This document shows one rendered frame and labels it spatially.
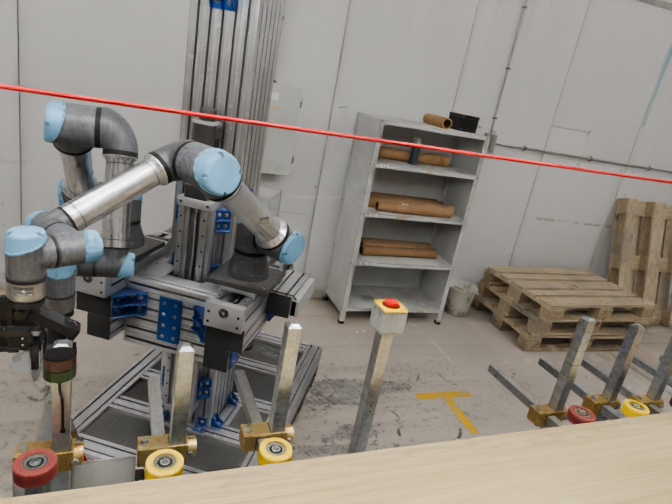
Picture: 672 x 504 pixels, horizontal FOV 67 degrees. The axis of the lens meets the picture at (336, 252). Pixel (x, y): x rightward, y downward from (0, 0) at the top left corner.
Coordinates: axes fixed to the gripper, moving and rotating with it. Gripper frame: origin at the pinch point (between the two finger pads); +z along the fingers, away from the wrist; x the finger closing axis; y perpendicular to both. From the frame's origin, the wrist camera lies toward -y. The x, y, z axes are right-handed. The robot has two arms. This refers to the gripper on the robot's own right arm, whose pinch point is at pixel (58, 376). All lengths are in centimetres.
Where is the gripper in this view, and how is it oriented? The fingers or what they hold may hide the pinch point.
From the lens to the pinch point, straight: 167.2
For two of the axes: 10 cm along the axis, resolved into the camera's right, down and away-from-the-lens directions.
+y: -3.6, -3.6, 8.6
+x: -9.2, -0.4, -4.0
